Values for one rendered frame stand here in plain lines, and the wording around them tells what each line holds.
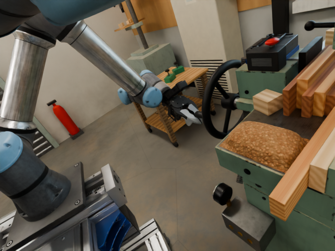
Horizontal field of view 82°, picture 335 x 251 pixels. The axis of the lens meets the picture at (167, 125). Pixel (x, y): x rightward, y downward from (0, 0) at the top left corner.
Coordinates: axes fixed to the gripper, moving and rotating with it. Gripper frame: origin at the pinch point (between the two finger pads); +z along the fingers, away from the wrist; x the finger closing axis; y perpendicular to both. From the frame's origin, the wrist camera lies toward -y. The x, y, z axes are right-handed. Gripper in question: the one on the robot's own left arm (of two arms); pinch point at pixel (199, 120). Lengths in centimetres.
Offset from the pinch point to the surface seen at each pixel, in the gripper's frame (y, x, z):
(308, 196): -26.9, 16.7, 32.8
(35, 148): 186, 86, -191
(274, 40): -32.9, -7.6, 9.1
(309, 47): -33.4, -10.4, 15.8
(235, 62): -17.8, -14.9, -1.8
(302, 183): -31.2, 18.8, 30.2
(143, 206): 99, 25, -12
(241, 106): -13.8, -3.9, 10.3
